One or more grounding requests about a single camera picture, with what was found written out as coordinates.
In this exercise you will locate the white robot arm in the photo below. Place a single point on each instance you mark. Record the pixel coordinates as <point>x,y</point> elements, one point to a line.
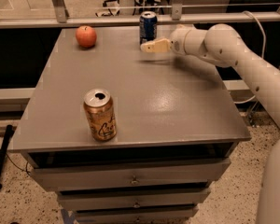
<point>222,46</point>

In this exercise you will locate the middle grey drawer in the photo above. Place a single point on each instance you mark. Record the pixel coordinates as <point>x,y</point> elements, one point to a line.
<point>133,199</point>

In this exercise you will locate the red apple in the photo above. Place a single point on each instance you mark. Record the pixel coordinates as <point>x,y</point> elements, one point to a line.
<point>86,36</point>

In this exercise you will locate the gold soda can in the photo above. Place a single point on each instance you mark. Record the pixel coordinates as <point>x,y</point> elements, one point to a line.
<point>99,110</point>

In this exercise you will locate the grey drawer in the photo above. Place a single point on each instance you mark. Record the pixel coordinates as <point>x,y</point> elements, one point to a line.
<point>133,199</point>
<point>136,216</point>
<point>130,174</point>

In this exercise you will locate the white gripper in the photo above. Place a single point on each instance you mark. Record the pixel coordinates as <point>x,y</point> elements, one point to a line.
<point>177,41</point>

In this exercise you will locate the grey drawer cabinet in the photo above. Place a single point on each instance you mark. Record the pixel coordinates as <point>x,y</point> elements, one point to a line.
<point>167,108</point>

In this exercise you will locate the grey metal railing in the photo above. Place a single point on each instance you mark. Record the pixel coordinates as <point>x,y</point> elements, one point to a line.
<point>70,13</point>

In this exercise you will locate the blue pepsi can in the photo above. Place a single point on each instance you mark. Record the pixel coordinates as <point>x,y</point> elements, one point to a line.
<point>148,26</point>

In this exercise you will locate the bottom grey drawer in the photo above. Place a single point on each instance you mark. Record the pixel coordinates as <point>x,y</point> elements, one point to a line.
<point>136,216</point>

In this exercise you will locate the top grey drawer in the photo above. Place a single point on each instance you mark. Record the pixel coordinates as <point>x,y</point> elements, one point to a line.
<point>130,174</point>

